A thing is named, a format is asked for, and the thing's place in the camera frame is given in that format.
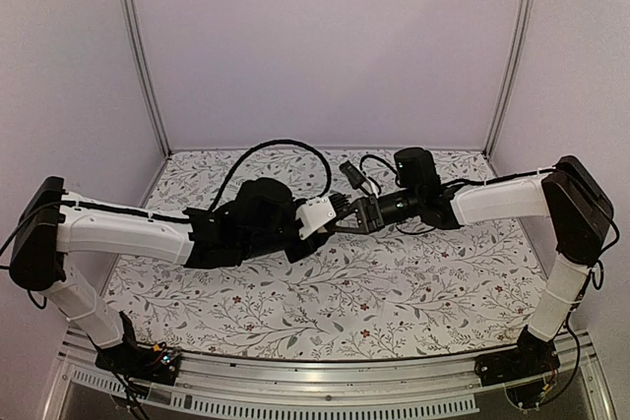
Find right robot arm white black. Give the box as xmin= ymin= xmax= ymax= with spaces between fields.
xmin=325 ymin=148 xmax=619 ymax=377

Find floral patterned table mat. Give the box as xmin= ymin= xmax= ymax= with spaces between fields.
xmin=100 ymin=148 xmax=557 ymax=360

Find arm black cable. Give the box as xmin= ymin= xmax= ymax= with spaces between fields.
xmin=358 ymin=152 xmax=400 ymax=190
xmin=209 ymin=139 xmax=332 ymax=210

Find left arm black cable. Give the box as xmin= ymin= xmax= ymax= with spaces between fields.
xmin=209 ymin=139 xmax=332 ymax=210

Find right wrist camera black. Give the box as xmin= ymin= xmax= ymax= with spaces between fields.
xmin=339 ymin=160 xmax=367 ymax=190

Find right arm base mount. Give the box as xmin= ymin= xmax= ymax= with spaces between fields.
xmin=474 ymin=327 xmax=560 ymax=387

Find aluminium front rail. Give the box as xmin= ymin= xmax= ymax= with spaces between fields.
xmin=42 ymin=330 xmax=622 ymax=419

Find aluminium corner post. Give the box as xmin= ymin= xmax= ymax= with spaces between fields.
xmin=110 ymin=0 xmax=173 ymax=158
xmin=483 ymin=0 xmax=535 ymax=160

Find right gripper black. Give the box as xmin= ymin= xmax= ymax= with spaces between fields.
xmin=335 ymin=189 xmax=421 ymax=236

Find left aluminium corner post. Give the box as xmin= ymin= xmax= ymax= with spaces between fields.
xmin=110 ymin=0 xmax=173 ymax=158

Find right aluminium corner post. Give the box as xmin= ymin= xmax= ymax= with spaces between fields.
xmin=483 ymin=0 xmax=535 ymax=160

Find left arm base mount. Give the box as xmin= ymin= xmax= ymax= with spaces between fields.
xmin=95 ymin=312 xmax=182 ymax=386

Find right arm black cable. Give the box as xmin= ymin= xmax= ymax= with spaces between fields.
xmin=358 ymin=152 xmax=400 ymax=190

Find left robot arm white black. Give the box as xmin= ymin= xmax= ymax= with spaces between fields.
xmin=6 ymin=176 xmax=336 ymax=375

